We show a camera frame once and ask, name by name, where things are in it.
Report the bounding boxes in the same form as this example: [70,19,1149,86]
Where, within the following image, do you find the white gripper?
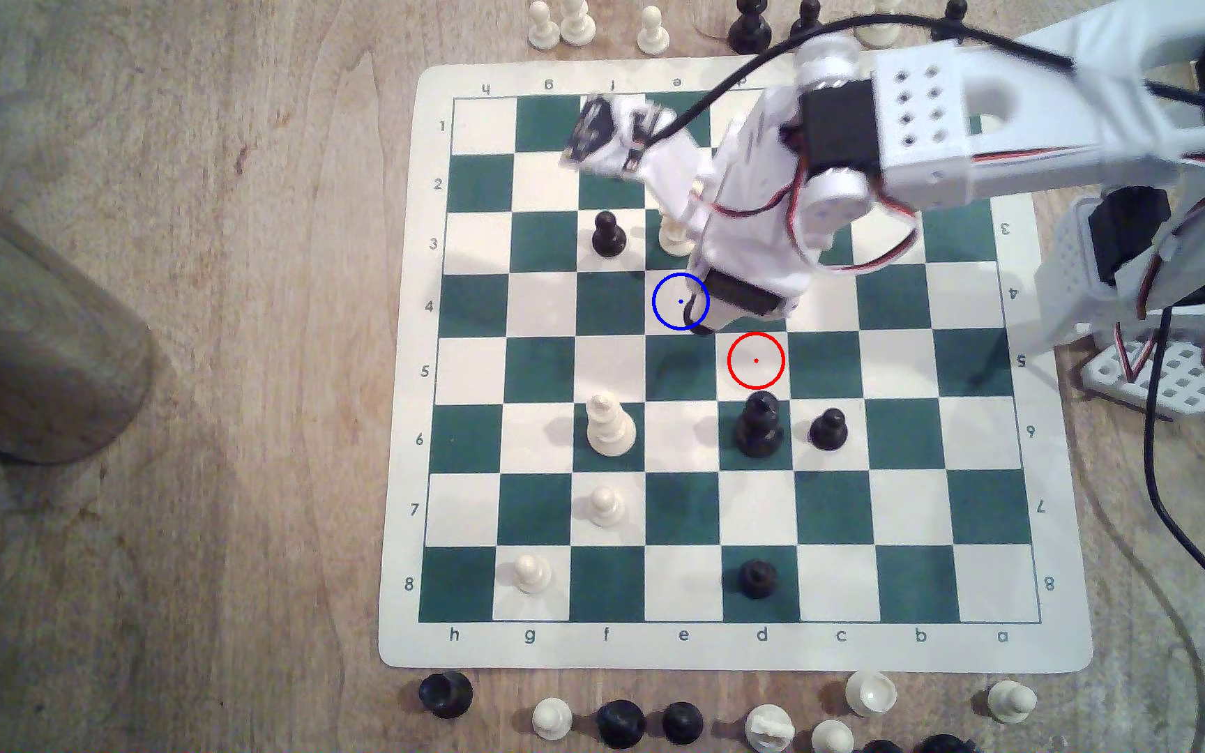
[559,89,826,324]

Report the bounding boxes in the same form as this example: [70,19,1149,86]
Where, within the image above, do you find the tall white chess piece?
[586,394,637,462]

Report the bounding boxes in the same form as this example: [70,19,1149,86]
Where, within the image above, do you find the tall black chess piece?
[733,392,786,459]

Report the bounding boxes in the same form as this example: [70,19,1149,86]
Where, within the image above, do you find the green white chess mat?
[377,61,1096,673]

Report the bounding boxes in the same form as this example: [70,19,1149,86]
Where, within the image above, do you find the black chess rook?
[419,671,475,720]

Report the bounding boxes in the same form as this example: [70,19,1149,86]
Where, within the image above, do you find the white chess rook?
[845,670,897,719]

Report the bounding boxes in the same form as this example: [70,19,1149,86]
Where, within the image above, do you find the white chess knight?
[745,705,796,753]

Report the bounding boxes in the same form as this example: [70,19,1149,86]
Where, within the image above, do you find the brown wooden cylinder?
[0,157,159,466]

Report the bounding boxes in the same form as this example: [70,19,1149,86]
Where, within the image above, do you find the red black servo wires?
[712,157,923,277]

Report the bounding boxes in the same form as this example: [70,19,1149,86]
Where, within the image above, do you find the black camera cable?
[649,13,1205,142]

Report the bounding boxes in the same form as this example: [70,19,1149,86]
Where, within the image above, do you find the white perforated base plate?
[1080,333,1205,422]

